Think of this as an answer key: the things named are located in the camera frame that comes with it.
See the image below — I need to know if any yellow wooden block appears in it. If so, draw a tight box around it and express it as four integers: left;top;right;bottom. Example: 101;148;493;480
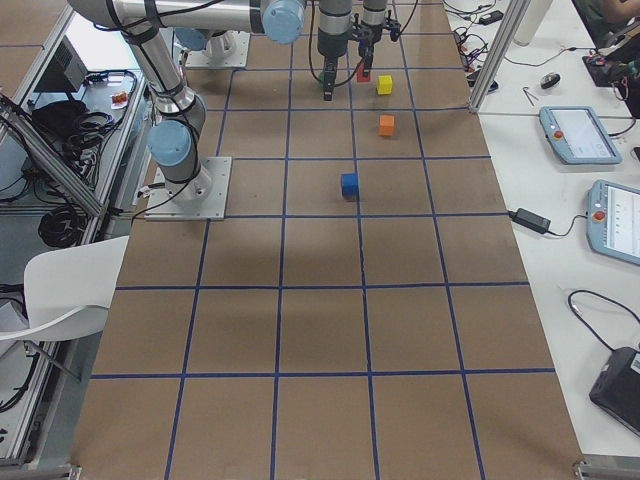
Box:
376;75;394;96

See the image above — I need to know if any black joystick controller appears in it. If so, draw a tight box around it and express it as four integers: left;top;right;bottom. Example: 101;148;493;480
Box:
582;53;639;87

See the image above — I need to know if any black computer mouse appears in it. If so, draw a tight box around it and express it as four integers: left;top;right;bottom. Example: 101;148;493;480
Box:
539;72;561;90

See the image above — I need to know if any teach pendant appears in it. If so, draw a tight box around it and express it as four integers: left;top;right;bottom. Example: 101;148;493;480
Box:
587;180;639;265
539;106;622;165

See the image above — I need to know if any blue wooden block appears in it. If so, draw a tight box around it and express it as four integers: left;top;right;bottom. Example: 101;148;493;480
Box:
340;172;359;201

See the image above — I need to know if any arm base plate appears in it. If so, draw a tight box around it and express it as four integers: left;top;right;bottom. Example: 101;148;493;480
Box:
144;157;232;221
184;31;251;70

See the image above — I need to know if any aluminium frame post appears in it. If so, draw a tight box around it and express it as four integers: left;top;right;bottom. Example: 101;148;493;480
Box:
469;0;530;113

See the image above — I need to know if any white paper roll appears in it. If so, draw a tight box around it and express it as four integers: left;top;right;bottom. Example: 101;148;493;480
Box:
513;0;547;46

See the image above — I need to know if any white chair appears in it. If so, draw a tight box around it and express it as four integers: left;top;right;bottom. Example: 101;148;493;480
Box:
1;236;129;342

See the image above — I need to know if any red snack packet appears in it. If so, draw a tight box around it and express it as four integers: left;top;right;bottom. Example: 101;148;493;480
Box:
111;91;129;110

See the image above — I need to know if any near teach pendant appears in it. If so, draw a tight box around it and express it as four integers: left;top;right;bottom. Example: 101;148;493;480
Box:
587;180;639;265

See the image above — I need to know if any allen key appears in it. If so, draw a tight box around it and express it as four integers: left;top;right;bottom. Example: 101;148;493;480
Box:
522;86;538;106

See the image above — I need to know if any red wooden block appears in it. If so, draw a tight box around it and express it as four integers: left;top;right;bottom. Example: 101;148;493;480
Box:
356;63;371;83

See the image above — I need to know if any far teach pendant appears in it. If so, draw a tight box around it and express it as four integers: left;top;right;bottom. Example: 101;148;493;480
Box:
539;106;622;165

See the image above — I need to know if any black laptop stand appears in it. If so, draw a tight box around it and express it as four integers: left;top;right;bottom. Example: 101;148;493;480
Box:
589;347;639;435

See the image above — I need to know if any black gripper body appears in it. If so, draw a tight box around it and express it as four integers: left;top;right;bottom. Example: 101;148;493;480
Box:
318;0;352;60
349;14;401;48

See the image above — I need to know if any orange wooden block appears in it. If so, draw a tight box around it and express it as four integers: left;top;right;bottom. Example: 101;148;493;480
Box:
378;114;396;137

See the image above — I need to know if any black power adapter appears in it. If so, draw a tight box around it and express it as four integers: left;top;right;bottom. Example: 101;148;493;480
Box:
478;10;504;26
508;208;551;234

